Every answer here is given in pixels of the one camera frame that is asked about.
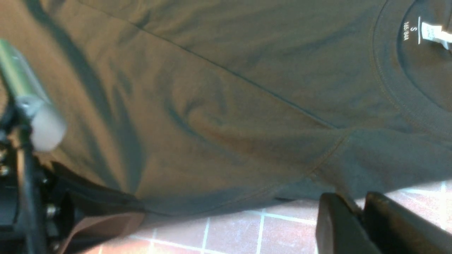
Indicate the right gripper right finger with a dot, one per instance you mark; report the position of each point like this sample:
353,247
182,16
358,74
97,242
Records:
396,230

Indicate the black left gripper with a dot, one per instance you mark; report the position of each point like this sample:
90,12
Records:
23,214

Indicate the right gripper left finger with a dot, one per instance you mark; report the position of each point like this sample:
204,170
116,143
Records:
339,228

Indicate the dark gray long-sleeved shirt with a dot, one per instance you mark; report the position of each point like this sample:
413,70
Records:
198,107

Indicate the pink checkered tablecloth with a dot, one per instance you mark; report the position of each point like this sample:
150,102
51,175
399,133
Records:
285,229

